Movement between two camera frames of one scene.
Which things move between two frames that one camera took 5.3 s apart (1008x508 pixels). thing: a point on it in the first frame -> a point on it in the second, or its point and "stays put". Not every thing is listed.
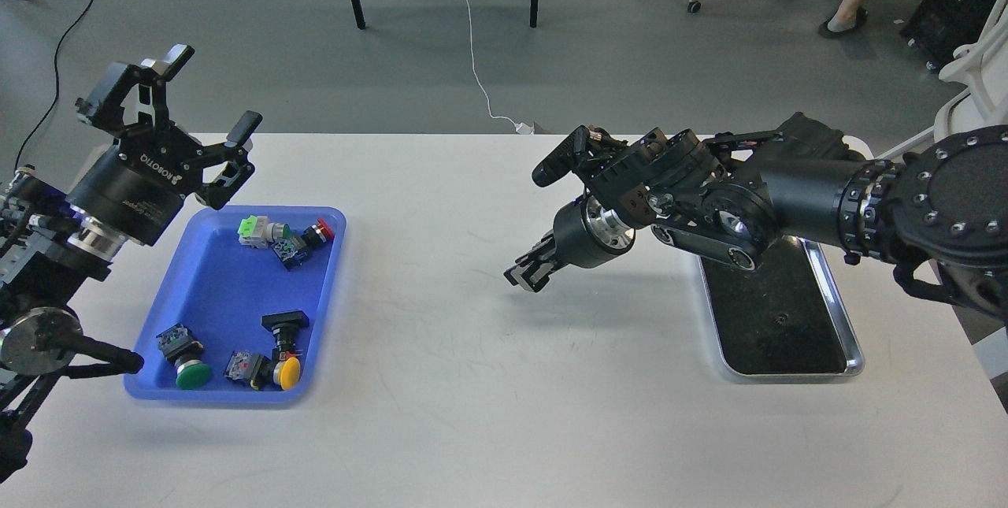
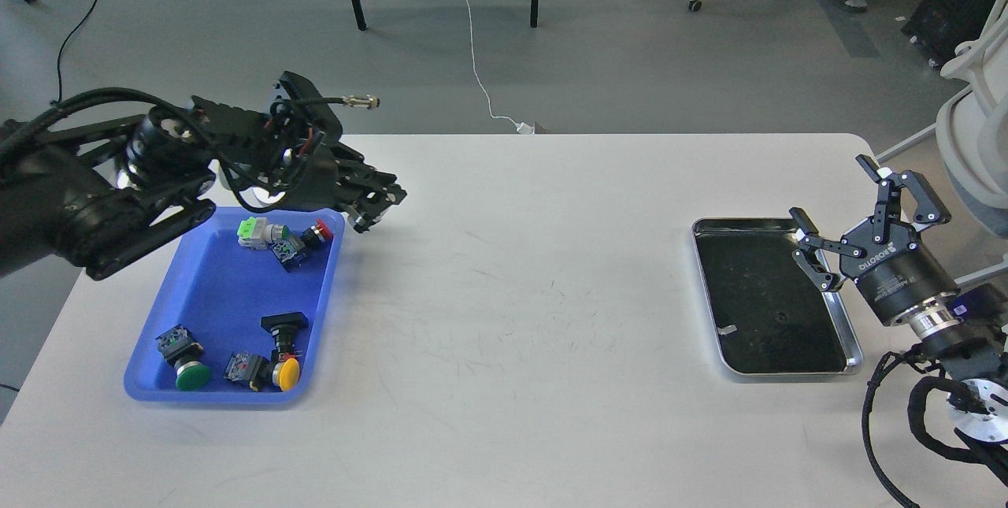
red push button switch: (293, 250) stays put
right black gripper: (584, 233) -> (896, 277)
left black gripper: (132, 187) -> (320, 185)
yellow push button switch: (261, 372) stays put
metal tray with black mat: (782, 318) stays put
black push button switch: (284, 326) stays put
